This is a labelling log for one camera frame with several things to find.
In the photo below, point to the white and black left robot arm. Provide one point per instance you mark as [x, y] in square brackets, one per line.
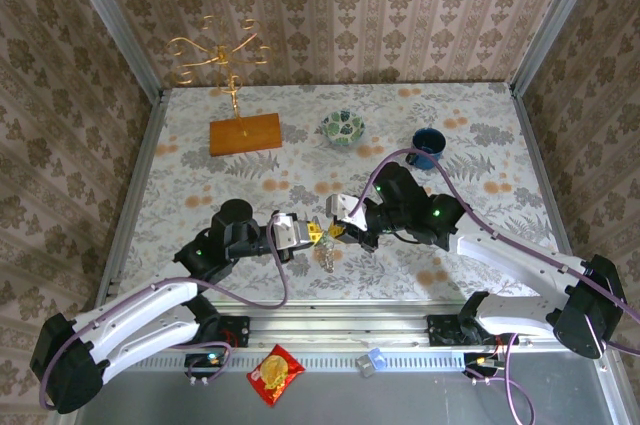
[140, 305]

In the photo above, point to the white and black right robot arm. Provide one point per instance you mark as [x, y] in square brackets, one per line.
[515, 260]

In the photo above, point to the floral patterned table cover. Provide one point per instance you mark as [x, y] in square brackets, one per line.
[310, 165]

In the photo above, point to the dark blue mug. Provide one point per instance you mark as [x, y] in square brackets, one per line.
[429, 140]

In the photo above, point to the gold hook stand wooden base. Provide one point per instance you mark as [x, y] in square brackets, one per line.
[245, 137]

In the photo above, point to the green leaf pattern bowl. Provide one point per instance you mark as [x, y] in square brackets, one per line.
[344, 128]

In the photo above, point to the small grey blue packet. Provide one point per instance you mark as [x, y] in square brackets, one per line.
[370, 362]

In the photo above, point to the small black control board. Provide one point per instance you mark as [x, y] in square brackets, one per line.
[482, 362]
[207, 362]

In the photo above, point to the red snack packet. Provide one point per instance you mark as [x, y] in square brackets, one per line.
[275, 372]

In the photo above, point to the aluminium mounting rail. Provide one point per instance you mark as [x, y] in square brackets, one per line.
[340, 330]

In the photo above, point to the aluminium frame side rail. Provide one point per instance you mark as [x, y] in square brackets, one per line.
[542, 170]
[136, 170]

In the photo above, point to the aluminium frame post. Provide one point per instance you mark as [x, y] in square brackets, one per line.
[552, 20]
[114, 20]

